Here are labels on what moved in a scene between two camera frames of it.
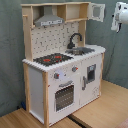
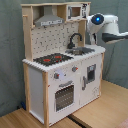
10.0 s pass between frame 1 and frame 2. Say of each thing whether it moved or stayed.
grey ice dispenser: stayed
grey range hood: stayed
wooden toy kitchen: stayed
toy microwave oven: moved
